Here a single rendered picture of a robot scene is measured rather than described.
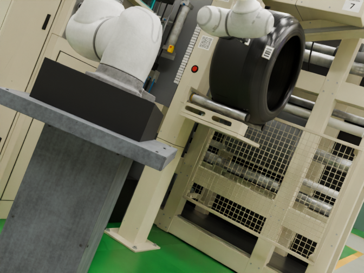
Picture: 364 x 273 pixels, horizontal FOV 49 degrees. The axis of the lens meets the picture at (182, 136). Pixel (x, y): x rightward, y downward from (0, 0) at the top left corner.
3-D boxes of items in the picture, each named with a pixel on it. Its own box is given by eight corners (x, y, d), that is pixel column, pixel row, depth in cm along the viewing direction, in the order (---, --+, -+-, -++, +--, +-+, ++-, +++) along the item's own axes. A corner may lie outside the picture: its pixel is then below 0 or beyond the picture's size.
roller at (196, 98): (189, 96, 217) (194, 91, 219) (189, 102, 220) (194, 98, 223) (246, 117, 200) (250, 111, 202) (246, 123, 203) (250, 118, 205)
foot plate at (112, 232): (100, 229, 232) (101, 226, 232) (127, 228, 255) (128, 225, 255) (134, 252, 219) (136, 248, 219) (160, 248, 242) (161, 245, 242)
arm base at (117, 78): (151, 103, 121) (159, 86, 121) (83, 73, 119) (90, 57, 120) (152, 108, 139) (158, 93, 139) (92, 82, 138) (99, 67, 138)
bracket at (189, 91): (180, 101, 216) (186, 84, 216) (209, 117, 251) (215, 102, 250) (184, 103, 214) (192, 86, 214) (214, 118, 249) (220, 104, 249)
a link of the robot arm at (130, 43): (121, 68, 118) (150, 0, 119) (84, 57, 129) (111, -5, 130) (154, 88, 131) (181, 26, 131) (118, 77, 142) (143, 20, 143)
